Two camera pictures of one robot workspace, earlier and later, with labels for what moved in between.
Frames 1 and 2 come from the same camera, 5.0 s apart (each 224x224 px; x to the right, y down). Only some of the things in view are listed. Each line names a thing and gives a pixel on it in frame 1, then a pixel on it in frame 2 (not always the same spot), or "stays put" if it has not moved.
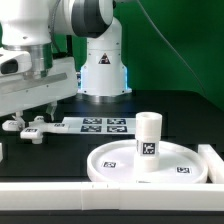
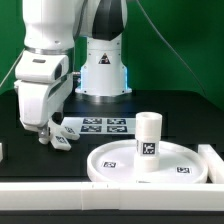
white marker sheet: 102,125 stays put
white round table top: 115,162 stays put
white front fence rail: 113,196 stays put
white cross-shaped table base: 37,128 → 57,135
